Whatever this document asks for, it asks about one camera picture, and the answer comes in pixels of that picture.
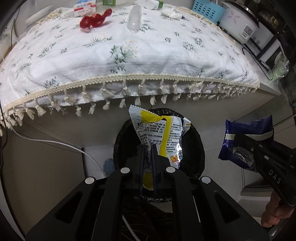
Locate white floral tablecloth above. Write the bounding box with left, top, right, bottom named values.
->
left=1, top=6, right=260, bottom=128

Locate white rice cooker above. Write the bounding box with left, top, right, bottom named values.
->
left=219, top=1, right=259, bottom=44

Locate green white pill bottle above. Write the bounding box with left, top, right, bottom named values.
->
left=144, top=0, right=164, bottom=10

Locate green white medicine box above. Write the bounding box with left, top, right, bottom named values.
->
left=102, top=0, right=127, bottom=6

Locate black power cable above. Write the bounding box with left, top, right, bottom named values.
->
left=241, top=41, right=273, bottom=81

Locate yellow white snack wrapper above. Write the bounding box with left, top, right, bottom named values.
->
left=128, top=105, right=191, bottom=169

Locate green plastic bag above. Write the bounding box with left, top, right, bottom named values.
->
left=271, top=51, right=290, bottom=81

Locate black trash bin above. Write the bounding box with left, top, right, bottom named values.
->
left=113, top=107, right=206, bottom=204

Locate blue plastic utensil holder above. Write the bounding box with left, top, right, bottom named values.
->
left=192, top=0, right=225, bottom=24

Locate white microwave oven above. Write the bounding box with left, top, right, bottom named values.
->
left=246, top=22, right=285, bottom=66

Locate dark blue snack bag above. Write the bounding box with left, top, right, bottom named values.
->
left=218, top=115, right=274, bottom=172

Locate white tissue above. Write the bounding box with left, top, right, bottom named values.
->
left=162, top=8, right=183, bottom=21

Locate right hand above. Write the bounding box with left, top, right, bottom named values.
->
left=261, top=191, right=295, bottom=227

